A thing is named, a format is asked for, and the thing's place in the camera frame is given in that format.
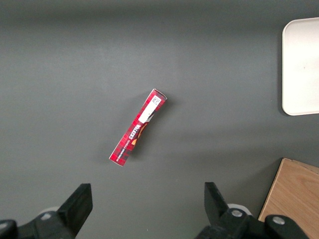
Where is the cream rectangular tray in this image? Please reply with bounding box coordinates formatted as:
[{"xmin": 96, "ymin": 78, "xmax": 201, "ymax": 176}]
[{"xmin": 282, "ymin": 17, "xmax": 319, "ymax": 117}]

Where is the wooden board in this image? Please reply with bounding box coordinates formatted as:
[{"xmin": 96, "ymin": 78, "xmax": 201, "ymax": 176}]
[{"xmin": 258, "ymin": 157, "xmax": 319, "ymax": 239}]

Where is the red tartan cookie box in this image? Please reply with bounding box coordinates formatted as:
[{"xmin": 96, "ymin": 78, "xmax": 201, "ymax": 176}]
[{"xmin": 109, "ymin": 88, "xmax": 168, "ymax": 168}]

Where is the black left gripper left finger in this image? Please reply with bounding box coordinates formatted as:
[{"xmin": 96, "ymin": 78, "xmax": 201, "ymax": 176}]
[{"xmin": 0, "ymin": 183, "xmax": 94, "ymax": 239}]

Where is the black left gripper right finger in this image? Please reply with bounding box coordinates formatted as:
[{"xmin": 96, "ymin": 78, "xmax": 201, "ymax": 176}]
[{"xmin": 195, "ymin": 182, "xmax": 312, "ymax": 239}]

